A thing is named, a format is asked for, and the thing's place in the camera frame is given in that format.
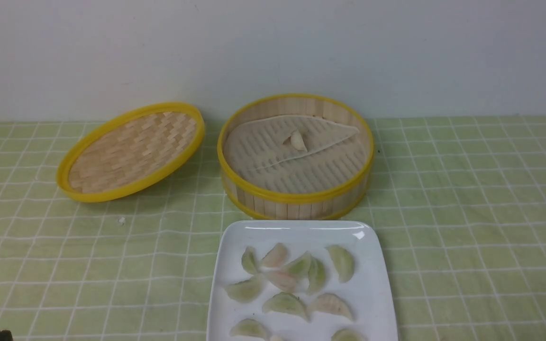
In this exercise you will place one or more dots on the white dumpling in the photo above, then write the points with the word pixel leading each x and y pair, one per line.
pixel 295 140

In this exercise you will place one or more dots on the white square plate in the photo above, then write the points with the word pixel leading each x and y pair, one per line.
pixel 368 293

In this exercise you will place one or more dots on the beige steamer liner cloth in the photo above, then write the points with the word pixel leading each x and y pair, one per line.
pixel 336 154

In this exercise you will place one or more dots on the yellow rimmed bamboo steamer basket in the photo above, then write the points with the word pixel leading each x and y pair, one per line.
pixel 265 204

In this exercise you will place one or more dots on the pink dumpling top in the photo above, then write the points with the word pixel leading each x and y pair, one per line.
pixel 276 257

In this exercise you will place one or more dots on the pink dumpling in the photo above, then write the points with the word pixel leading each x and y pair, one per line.
pixel 276 257
pixel 284 281

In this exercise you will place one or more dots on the small green dumpling top left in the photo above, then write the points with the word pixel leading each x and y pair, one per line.
pixel 248 261

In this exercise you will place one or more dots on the green dumpling top centre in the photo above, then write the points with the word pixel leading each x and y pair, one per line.
pixel 299 267

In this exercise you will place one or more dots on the green dumpling centre right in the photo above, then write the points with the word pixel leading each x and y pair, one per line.
pixel 317 276

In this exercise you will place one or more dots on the pink dumpling centre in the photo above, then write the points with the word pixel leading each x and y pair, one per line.
pixel 284 281

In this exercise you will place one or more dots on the green dumpling top right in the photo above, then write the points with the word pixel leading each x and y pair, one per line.
pixel 343 262

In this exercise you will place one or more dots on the green dumpling lower centre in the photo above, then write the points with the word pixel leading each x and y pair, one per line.
pixel 286 303

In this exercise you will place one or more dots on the pale dumpling lower right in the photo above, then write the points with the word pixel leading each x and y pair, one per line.
pixel 333 304

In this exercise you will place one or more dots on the yellow rimmed bamboo steamer lid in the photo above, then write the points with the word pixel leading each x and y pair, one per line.
pixel 131 152

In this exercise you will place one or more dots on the green dumpling bottom right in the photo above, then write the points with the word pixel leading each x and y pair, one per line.
pixel 347 334

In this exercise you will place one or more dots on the green checked tablecloth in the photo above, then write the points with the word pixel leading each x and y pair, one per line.
pixel 458 204

